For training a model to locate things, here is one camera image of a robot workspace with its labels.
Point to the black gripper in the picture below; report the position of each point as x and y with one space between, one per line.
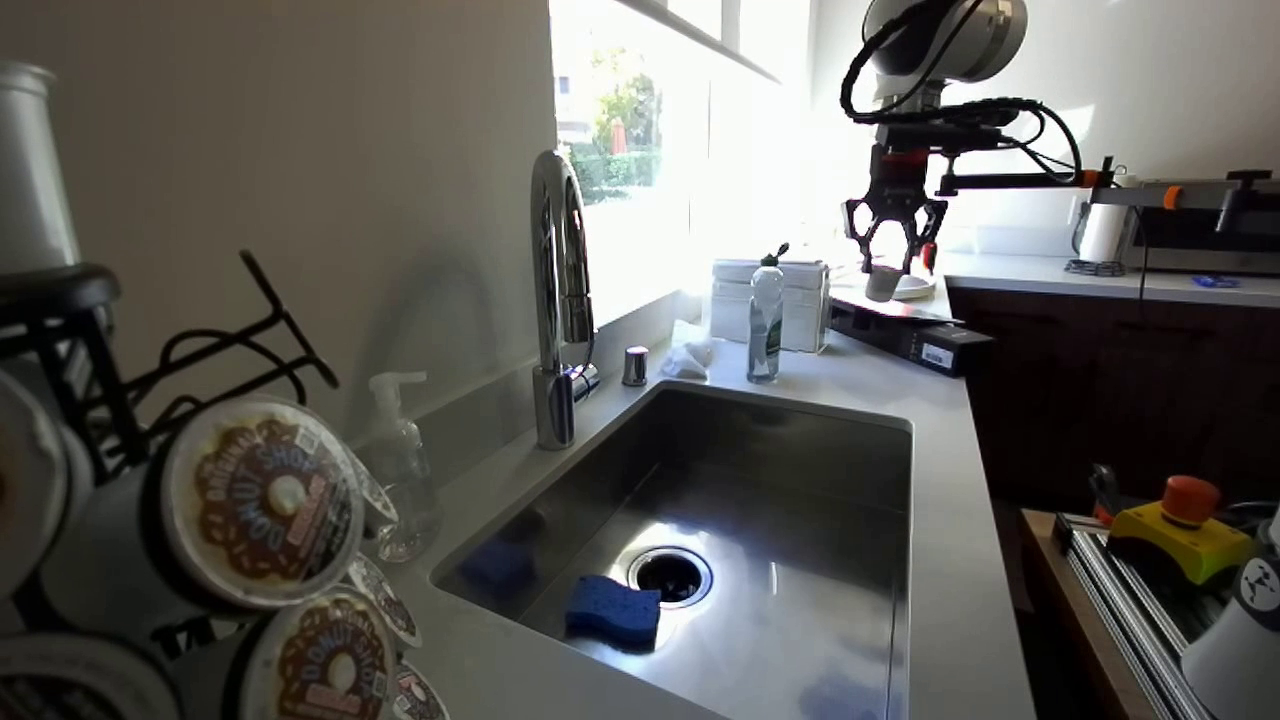
902 164

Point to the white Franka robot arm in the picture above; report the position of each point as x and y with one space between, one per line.
944 34

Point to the small red object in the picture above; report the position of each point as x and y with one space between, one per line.
924 254

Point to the white paper towel roll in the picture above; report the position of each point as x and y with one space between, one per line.
725 303
810 307

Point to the dish soap bottle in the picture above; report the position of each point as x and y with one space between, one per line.
764 327

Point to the white cloth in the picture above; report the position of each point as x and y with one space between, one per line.
690 358

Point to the dark wood cabinet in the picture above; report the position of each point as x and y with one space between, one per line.
1133 384

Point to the small metal cup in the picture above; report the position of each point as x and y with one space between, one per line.
634 365

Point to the silver metal appliance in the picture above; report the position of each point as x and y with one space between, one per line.
1200 240

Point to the stainless steel sink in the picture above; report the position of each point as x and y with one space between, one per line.
801 535

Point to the small blue item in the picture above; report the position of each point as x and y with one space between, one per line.
1213 281

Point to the chrome gooseneck faucet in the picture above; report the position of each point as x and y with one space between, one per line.
562 264

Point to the robot mounting table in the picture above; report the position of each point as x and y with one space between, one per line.
1053 601

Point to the round sink drain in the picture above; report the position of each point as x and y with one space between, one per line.
667 574

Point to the yellow emergency stop button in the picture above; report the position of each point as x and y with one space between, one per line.
1182 535

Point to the blue sponge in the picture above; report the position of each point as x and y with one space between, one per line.
614 615

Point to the white tapered cup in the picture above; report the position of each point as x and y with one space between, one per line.
35 174

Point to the dark lid coffee pod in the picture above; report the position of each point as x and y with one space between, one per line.
27 480
82 687

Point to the white window frame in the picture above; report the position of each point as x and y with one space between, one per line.
625 134

